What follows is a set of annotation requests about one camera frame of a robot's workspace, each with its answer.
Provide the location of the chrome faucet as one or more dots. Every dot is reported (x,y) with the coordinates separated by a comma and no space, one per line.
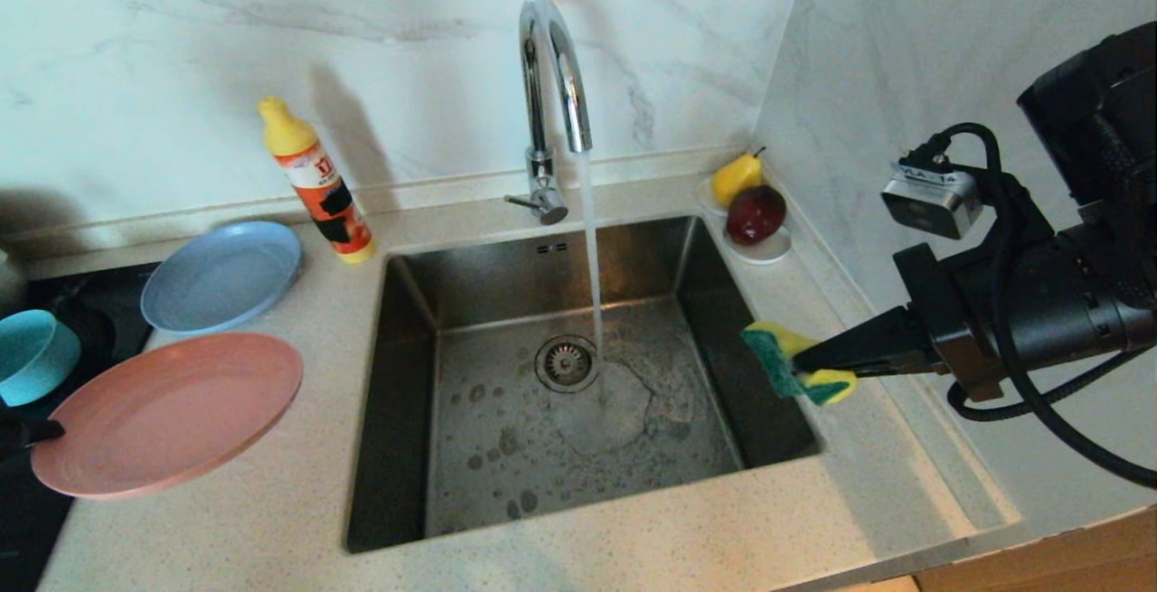
(542,77)

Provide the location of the yellow pear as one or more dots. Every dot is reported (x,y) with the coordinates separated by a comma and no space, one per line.
(734,178)

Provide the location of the blue plastic plate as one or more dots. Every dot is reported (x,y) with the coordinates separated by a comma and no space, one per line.
(221,276)

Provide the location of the pink plastic plate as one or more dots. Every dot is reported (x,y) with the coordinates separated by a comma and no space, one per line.
(172,411)

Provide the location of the running water stream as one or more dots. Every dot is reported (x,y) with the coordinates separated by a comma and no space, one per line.
(592,258)

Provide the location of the yellow fish-shaped sponge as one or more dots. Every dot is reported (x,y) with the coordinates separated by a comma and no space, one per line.
(773,366)

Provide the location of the metal sink drain strainer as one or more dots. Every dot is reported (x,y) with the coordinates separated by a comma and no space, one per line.
(567,364)

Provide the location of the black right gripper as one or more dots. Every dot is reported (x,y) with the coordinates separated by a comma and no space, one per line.
(1058,303)

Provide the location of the dark red apple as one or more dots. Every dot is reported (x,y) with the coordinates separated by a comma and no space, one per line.
(756,214)

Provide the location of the wooden cabinet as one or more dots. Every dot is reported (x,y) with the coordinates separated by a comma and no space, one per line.
(1067,565)

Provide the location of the small white dish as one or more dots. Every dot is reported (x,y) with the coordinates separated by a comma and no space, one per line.
(768,253)
(703,194)

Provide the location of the yellow orange dish soap bottle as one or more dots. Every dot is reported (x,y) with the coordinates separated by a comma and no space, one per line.
(324,183)

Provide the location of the stainless steel sink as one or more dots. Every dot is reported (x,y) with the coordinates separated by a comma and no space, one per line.
(542,474)

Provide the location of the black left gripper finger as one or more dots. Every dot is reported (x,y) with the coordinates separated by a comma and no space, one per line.
(32,434)

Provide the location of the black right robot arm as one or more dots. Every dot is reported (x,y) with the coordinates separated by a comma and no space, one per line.
(1103,113)

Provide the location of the black induction cooktop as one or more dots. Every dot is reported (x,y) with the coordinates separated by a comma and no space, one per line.
(108,339)

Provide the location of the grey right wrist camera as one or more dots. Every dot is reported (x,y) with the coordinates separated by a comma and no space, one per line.
(931,199)

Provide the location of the teal ceramic bowl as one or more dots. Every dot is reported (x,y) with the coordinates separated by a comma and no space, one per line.
(32,357)

